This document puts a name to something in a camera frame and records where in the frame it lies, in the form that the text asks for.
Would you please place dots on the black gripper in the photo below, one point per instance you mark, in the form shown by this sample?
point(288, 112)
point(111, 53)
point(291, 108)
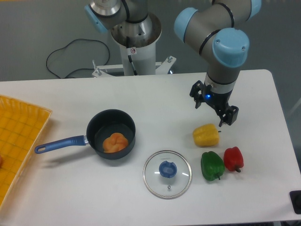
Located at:
point(219, 102)

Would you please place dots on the glass pot lid blue knob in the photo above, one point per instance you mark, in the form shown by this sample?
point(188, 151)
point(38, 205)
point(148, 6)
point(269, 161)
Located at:
point(167, 174)

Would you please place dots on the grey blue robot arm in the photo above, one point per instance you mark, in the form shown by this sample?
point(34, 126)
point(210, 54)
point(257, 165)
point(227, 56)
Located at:
point(211, 33)

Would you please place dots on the yellow bell pepper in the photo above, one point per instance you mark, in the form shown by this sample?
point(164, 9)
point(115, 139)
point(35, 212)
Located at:
point(206, 135)

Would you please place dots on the red bell pepper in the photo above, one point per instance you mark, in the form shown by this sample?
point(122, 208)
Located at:
point(233, 159)

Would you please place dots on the green bell pepper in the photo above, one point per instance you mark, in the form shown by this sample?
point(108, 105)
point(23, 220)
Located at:
point(212, 166)

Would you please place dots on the orange bread roll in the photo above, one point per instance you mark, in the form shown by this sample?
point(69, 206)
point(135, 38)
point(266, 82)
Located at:
point(115, 143)

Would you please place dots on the black device at table corner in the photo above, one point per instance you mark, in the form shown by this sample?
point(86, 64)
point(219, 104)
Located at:
point(295, 197)

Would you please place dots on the yellow woven basket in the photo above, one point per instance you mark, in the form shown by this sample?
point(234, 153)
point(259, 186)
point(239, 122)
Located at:
point(21, 124)

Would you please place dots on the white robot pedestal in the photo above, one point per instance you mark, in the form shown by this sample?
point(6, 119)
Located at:
point(137, 44)

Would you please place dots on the dark saucepan blue handle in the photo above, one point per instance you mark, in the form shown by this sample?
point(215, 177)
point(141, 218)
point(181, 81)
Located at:
point(99, 128)

